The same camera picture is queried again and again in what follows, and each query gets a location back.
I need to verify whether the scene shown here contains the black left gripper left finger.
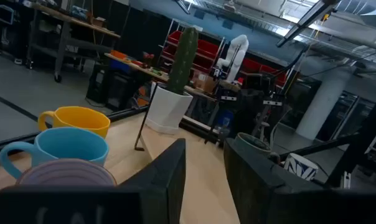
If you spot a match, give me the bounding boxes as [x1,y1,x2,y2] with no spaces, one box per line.
[0,138,187,224]

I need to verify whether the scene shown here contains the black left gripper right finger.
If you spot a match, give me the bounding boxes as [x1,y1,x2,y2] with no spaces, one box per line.
[223,138,376,224]

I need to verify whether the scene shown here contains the lilac ribbed mug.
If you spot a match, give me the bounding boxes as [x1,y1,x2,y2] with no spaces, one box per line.
[16,157,118,187]

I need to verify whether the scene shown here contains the white patterned mug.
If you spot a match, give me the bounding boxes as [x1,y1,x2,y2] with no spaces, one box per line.
[283,152,319,182]

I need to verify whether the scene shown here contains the blue mug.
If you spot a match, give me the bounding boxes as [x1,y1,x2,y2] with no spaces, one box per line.
[0,126,110,180]

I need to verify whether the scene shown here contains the yellow mug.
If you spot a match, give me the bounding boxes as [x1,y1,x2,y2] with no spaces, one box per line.
[37,106,111,139]

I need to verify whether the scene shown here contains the cardboard box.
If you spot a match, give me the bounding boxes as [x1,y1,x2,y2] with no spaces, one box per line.
[192,71,219,94]

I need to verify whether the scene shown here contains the white column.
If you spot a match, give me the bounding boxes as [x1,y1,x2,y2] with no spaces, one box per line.
[295,74,352,141]

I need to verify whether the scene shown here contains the red bin storage rack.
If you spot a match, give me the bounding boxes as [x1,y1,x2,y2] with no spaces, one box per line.
[158,18,288,88]

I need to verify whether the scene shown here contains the green cactus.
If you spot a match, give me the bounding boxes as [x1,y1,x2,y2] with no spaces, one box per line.
[166,27,199,96]

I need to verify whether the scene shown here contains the white hexagonal planter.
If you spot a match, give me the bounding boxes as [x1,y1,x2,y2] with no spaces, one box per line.
[145,81,194,136]

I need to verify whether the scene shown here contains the black overhead rig beam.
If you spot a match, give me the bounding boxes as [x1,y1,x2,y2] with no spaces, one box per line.
[275,0,343,49]

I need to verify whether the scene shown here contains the black computer tower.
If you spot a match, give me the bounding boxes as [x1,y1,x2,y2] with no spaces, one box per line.
[85,63,110,103]

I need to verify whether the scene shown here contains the cluttered wooden workbench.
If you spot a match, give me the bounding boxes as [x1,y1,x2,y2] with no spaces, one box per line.
[104,51,238,94]

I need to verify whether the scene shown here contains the wooden top workbench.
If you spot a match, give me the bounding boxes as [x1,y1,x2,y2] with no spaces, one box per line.
[26,1,122,83]

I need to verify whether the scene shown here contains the small monitor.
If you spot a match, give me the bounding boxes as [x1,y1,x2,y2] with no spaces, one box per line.
[0,4,15,26]

